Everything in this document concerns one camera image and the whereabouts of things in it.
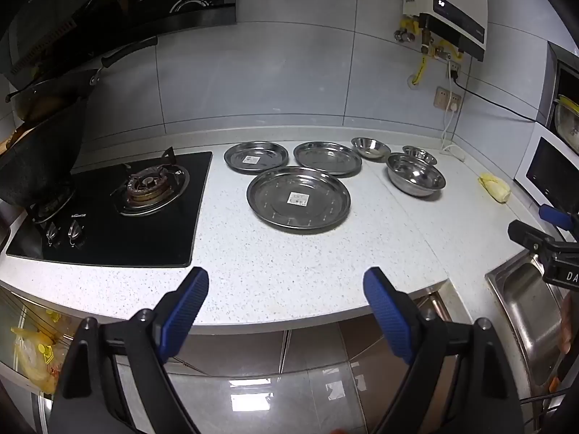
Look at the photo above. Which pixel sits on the large steel bowl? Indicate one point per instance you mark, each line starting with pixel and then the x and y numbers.
pixel 416 176

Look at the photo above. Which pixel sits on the small steel plate with sticker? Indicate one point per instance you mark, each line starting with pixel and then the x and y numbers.
pixel 267 153

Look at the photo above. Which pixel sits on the person's right hand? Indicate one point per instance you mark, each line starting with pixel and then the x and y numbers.
pixel 565 325

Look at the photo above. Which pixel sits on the small steel bowl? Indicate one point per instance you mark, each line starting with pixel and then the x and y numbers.
pixel 420 153

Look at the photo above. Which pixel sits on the yellow plastic bag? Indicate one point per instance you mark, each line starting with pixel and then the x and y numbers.
pixel 38 361

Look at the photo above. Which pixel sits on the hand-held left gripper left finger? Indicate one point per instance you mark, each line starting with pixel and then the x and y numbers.
pixel 185 312

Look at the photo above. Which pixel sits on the white microwave oven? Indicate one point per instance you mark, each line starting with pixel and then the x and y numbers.
pixel 549 167

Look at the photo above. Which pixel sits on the steel sink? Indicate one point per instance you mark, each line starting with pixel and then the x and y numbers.
pixel 524 303

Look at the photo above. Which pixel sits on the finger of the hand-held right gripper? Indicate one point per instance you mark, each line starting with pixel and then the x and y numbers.
pixel 556 217
pixel 527 232

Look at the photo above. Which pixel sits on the black speckled pot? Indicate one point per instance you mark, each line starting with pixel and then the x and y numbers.
pixel 40 158

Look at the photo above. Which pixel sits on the large steel plate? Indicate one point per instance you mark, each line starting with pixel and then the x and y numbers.
pixel 298 217

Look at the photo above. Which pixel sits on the steel plate without sticker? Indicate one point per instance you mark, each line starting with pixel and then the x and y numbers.
pixel 328 158

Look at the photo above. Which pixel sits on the beige wall socket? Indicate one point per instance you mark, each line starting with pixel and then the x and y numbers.
pixel 445 96

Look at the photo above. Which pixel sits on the black gas stove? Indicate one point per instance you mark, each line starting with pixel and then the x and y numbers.
pixel 149 239

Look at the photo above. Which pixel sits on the steel wall cabinet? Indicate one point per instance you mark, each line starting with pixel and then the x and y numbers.
pixel 563 86

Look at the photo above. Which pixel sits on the medium steel bowl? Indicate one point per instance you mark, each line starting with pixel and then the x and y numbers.
pixel 371 148

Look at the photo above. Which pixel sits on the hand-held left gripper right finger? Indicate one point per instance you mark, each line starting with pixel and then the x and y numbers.
pixel 384 312

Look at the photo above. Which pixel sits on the yellow cloth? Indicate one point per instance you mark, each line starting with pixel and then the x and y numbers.
pixel 495 187

